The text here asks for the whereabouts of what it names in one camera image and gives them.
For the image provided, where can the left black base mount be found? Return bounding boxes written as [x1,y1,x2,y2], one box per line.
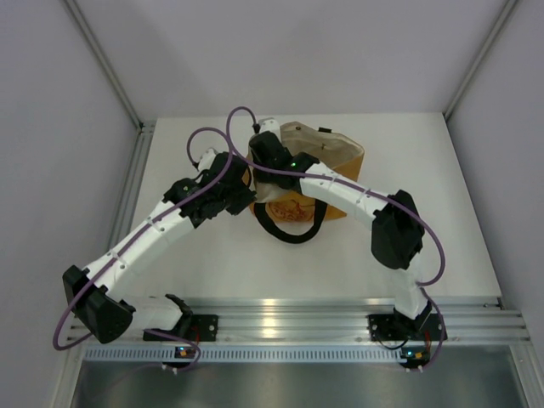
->
[143,314,218,343]

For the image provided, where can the grey slotted cable duct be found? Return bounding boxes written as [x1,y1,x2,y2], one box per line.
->
[84,345,423,363]

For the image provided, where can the tan canvas tote bag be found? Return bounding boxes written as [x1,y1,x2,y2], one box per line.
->
[247,118,365,245]

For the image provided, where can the aluminium mounting rail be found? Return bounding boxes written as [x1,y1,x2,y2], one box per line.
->
[188,297,530,345]

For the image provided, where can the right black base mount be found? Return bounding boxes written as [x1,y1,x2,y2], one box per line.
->
[367,314,409,343]

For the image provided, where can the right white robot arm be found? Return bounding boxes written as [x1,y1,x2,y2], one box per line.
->
[249,131,432,337]

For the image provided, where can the right aluminium frame post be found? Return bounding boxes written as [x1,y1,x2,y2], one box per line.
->
[442,0,522,123]

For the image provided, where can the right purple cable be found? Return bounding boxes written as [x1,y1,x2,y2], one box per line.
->
[225,105,447,375]

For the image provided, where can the aluminium frame post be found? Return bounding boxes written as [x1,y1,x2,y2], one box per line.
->
[442,0,522,123]
[63,0,145,133]

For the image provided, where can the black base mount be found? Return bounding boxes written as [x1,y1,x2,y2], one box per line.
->
[367,314,409,343]
[143,314,218,343]

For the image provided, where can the left aluminium frame post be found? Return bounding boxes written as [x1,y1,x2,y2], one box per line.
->
[63,0,145,133]

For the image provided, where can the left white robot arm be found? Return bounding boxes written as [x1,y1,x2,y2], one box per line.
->
[62,149,255,343]

